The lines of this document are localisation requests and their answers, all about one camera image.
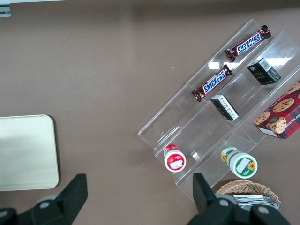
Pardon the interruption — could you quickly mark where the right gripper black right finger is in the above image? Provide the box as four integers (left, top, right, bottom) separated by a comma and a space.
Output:
185, 173, 253, 225

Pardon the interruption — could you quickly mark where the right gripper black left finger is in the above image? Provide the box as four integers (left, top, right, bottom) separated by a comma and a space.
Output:
17, 173, 89, 225

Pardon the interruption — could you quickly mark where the red tartan cookie box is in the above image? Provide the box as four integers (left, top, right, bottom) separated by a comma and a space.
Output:
254, 80, 300, 140

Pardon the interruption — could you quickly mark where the clear acrylic stepped shelf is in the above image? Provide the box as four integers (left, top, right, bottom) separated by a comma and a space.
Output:
137, 19, 300, 203

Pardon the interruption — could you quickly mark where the small black carton box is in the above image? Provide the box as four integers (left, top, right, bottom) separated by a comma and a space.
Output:
246, 58, 282, 86
210, 94, 240, 121

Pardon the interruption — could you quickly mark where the light tan wicker basket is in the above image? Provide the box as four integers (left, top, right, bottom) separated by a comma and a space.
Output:
215, 180, 282, 209

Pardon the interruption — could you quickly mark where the cream rectangular plastic tray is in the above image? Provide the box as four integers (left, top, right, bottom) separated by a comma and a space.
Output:
0, 114, 60, 192

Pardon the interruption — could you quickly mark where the red lidded white cup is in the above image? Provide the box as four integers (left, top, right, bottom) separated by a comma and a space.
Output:
163, 144, 187, 173

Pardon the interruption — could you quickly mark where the green sunflower lidded cup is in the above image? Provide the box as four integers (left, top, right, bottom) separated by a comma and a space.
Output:
220, 146, 258, 179

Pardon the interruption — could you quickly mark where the Snickers chocolate bar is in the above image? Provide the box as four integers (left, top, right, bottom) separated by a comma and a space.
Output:
225, 25, 272, 63
191, 65, 233, 103

